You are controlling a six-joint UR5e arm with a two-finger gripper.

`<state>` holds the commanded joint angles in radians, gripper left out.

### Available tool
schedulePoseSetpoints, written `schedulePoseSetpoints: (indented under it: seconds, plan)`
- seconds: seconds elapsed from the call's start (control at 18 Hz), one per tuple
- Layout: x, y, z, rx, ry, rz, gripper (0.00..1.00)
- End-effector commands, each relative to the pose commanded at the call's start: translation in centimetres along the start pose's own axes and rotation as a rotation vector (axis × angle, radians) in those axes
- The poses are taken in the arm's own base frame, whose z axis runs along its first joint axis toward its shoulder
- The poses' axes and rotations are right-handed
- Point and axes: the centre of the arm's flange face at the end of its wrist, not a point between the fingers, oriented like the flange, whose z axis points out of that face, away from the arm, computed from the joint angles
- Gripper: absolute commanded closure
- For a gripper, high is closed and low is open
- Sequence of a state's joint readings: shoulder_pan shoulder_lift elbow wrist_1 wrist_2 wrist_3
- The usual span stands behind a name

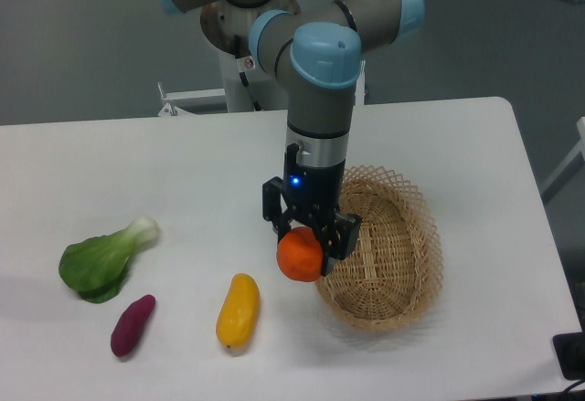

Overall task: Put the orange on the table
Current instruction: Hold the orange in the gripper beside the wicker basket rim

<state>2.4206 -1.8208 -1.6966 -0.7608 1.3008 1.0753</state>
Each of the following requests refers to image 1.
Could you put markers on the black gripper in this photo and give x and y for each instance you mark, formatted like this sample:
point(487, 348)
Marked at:
point(310, 196)

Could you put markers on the orange fruit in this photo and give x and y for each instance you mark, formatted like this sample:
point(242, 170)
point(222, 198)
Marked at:
point(299, 255)

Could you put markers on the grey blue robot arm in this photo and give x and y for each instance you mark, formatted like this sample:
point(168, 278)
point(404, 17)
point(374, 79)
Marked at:
point(323, 141)

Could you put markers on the woven wicker basket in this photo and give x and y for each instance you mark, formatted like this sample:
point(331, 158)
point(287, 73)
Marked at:
point(394, 275)

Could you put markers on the yellow mango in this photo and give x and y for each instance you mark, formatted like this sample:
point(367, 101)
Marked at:
point(239, 313)

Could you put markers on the purple sweet potato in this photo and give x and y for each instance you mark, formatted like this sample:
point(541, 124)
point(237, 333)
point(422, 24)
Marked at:
point(129, 329)

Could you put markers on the green bok choy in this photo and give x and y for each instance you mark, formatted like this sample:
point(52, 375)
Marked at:
point(97, 267)

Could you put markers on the black device at edge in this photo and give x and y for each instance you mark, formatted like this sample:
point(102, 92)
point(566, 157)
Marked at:
point(569, 349)

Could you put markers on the white frame at right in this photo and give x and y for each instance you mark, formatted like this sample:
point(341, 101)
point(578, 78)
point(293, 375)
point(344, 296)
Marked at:
point(566, 169)

